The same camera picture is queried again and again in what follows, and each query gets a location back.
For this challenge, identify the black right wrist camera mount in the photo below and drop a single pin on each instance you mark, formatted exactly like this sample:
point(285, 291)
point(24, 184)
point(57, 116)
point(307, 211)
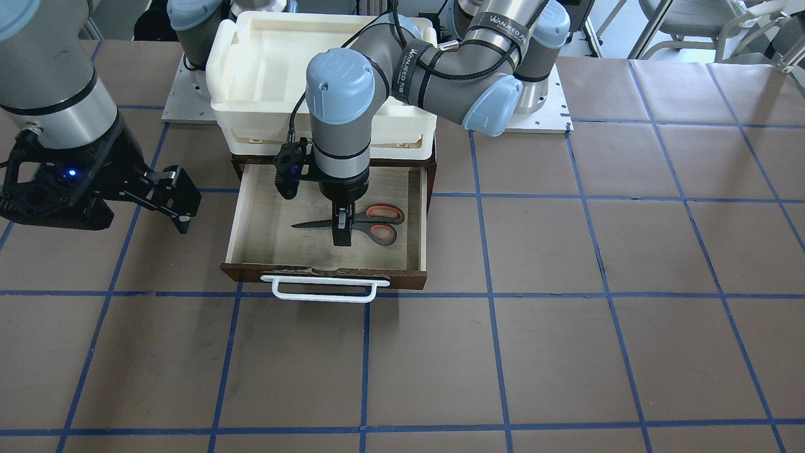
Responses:
point(68, 188)

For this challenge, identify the dark wooden drawer cabinet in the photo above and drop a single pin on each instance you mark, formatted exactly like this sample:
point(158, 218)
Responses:
point(239, 161)

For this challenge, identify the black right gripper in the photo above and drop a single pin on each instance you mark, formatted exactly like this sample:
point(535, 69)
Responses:
point(123, 153)

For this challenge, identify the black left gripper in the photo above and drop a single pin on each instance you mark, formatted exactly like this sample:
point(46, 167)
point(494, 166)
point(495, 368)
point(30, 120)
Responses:
point(343, 189)

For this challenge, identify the white plastic tray box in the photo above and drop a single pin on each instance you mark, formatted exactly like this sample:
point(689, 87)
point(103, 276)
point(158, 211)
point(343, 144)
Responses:
point(256, 74)

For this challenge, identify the grey orange scissors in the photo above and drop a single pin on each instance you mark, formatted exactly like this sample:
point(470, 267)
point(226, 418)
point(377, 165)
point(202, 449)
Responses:
point(377, 221)

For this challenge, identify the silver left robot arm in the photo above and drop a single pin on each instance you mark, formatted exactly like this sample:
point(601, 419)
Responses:
point(499, 68)

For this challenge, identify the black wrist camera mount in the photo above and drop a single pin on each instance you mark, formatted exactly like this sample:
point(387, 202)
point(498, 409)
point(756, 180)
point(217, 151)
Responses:
point(68, 188)
point(289, 166)

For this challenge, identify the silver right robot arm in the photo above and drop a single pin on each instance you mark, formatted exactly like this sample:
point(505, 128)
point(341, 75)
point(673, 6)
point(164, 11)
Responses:
point(49, 83)

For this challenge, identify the grey office chair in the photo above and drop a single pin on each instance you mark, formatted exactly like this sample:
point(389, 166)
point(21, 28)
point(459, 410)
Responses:
point(705, 25)

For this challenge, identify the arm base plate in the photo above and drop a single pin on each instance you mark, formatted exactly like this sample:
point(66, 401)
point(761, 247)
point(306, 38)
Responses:
point(189, 99)
point(553, 116)

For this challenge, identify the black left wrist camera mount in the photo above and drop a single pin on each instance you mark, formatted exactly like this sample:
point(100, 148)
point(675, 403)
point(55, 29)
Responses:
point(289, 166)

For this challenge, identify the wooden drawer with white handle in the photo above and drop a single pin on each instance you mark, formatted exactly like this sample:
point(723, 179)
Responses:
point(267, 247)

